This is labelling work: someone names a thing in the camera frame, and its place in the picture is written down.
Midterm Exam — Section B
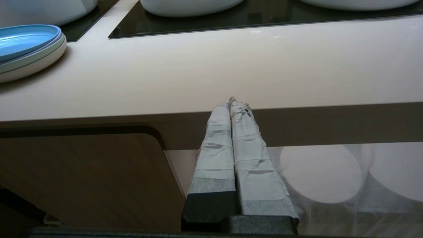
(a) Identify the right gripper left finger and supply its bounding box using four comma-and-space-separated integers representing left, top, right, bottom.
181, 103, 237, 231

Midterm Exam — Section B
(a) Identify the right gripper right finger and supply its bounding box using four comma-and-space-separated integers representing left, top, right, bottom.
229, 97, 299, 234

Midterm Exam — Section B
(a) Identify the white dish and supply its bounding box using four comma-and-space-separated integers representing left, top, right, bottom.
368, 143, 423, 202
279, 145, 363, 204

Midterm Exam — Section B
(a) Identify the black glass cooktop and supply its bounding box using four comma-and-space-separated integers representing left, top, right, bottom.
108, 0, 423, 39

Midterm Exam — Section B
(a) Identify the white pot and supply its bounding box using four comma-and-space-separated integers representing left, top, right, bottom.
299, 0, 421, 11
140, 0, 245, 18
0, 0, 98, 28

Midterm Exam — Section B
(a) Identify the black mat left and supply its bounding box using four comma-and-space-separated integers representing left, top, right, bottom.
59, 0, 119, 42

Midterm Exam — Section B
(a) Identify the cream plate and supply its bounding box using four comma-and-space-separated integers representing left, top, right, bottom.
0, 39, 67, 83

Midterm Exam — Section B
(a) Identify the pale green plate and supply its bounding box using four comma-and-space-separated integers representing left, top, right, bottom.
0, 32, 65, 74

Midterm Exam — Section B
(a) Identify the blue plate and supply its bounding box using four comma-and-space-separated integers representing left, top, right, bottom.
0, 24, 62, 63

